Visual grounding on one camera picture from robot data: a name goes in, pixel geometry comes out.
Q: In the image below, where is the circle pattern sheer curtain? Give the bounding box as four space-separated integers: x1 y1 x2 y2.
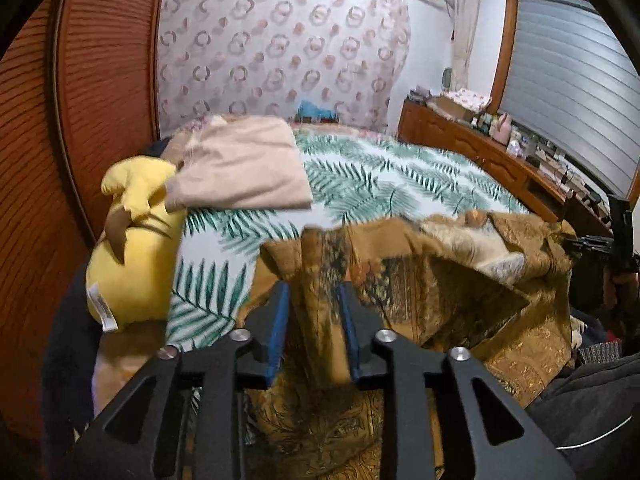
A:
157 0 410 132

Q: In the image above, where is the louvered wooden wardrobe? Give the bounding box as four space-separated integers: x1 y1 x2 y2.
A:
1 0 160 440

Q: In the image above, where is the yellow plush toy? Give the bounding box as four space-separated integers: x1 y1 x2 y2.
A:
86 156 186 333

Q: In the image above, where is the blue item behind bed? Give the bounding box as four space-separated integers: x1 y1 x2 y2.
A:
296 100 337 122

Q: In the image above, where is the grey window blind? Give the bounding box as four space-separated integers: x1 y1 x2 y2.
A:
500 0 639 194

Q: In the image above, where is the palm leaf print sheet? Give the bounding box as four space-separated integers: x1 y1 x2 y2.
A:
164 127 531 354

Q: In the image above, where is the folded beige pink garment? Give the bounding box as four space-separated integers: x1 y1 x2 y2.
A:
165 116 312 210

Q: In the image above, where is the long wooden sideboard cabinet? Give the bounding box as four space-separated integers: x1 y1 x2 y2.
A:
397 100 611 236

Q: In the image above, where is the cardboard box with cloth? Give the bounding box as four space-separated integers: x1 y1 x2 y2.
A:
435 88 491 122

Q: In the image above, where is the pink thermos jug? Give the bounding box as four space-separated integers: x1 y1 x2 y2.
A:
492 114 512 145

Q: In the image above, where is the hanging beige cloth strip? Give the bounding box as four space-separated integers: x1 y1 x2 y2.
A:
451 0 480 90

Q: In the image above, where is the brown gold patterned scarf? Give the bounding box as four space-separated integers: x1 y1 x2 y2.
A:
239 210 573 479

